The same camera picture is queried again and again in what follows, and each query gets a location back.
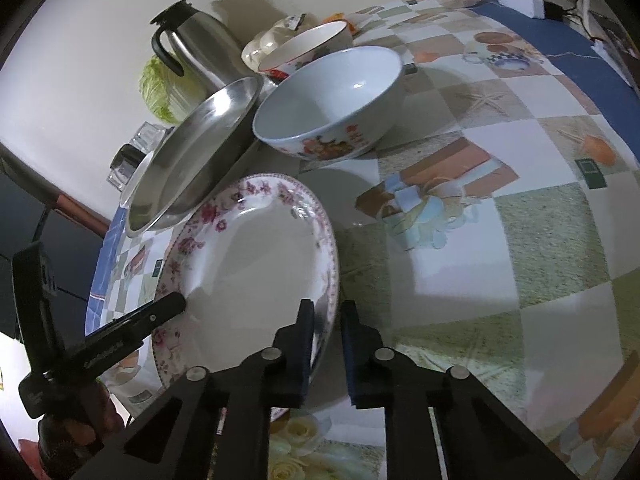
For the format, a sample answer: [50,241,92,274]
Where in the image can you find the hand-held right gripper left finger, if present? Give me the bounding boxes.
[90,299,317,480]

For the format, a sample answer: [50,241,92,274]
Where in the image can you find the person's left hand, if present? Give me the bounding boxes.
[62,385,126,443]

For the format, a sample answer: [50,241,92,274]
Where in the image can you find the black cables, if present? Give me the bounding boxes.
[542,0,608,43]

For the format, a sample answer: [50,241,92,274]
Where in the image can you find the glass cup with dark contents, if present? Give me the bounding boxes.
[107,144,147,192]

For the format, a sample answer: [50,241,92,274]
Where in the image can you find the orange snack packet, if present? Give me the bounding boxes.
[322,11,372,36]

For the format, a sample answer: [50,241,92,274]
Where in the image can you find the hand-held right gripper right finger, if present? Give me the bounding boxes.
[340,300,576,480]

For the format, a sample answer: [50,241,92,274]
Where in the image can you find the bag of steamed buns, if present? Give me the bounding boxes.
[241,12,321,68]

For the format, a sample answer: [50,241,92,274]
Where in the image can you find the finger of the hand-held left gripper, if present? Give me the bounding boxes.
[12,241,66,376]
[111,291,188,343]

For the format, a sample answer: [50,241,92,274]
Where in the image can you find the clear glass cup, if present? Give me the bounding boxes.
[131,121,167,154]

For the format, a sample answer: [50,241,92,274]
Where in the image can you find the white power strip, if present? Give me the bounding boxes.
[496,0,545,20]

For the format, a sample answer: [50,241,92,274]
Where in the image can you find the brown wooden rail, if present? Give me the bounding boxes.
[42,192,112,237]

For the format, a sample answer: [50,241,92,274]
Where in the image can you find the floral rimmed white plate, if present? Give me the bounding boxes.
[151,172,341,422]

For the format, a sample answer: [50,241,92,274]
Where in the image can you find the white bowl with fruit print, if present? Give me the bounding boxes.
[252,46,406,162]

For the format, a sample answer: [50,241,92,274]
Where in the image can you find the red rimmed white bowl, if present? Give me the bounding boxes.
[257,21,355,84]

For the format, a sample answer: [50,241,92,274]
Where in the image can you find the stainless steel plate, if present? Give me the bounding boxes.
[124,76,266,239]

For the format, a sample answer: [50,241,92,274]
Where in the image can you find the stainless steel thermos jug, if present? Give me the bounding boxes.
[150,1,264,102]

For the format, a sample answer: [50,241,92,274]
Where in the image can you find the napa cabbage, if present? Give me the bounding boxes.
[139,55,202,126]

